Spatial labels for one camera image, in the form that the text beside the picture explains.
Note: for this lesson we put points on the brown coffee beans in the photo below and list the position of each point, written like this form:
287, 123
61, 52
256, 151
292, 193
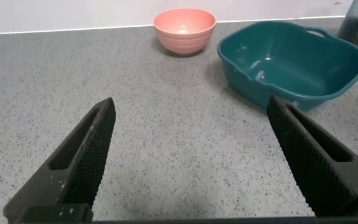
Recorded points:
357, 31

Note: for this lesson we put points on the teal plastic basin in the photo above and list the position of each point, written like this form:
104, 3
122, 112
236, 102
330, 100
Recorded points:
291, 62

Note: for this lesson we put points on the pink ribbed bowl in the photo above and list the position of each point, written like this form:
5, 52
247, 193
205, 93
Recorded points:
183, 39

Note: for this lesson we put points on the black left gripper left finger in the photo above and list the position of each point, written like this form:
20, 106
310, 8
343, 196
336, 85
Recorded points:
82, 161

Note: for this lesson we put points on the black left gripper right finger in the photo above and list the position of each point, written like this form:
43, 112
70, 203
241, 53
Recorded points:
309, 161

